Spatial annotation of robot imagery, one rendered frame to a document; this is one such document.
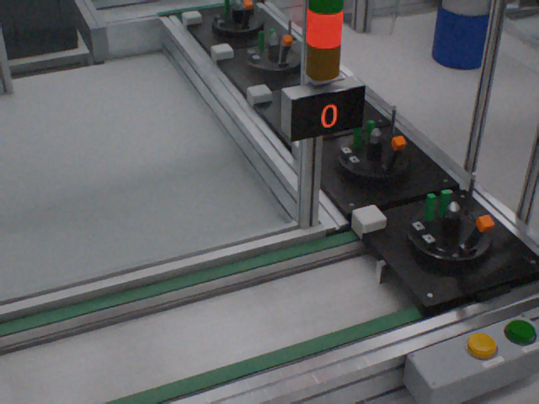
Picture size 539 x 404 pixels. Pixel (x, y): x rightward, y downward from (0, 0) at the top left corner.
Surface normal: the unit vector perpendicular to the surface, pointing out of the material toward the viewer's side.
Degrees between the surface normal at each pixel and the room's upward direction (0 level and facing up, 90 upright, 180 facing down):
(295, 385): 0
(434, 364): 0
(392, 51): 0
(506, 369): 90
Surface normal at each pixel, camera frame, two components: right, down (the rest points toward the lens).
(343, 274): 0.00, -0.82
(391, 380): 0.40, 0.53
